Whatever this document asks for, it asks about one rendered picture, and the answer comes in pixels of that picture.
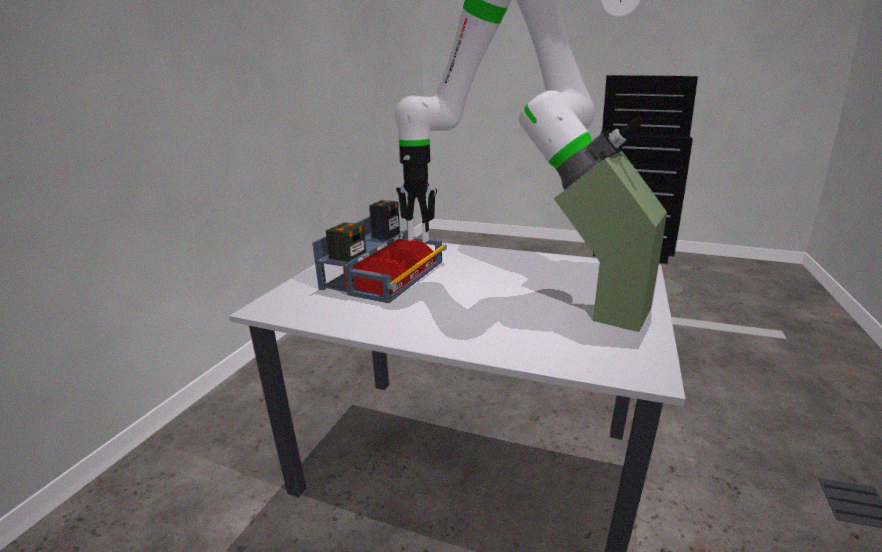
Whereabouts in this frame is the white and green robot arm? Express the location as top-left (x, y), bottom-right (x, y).
top-left (395, 0), bottom-right (644, 190)

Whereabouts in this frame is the yellow bar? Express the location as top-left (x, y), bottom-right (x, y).
top-left (390, 246), bottom-right (444, 284)

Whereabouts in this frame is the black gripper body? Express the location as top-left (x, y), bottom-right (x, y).
top-left (403, 163), bottom-right (429, 198)

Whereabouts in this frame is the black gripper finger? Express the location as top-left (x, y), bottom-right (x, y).
top-left (415, 185), bottom-right (437, 243)
top-left (396, 186), bottom-right (416, 241)

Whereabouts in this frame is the red open bin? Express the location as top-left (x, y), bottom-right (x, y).
top-left (384, 239), bottom-right (435, 272)
top-left (353, 258), bottom-right (405, 295)
top-left (367, 248), bottom-right (420, 284)

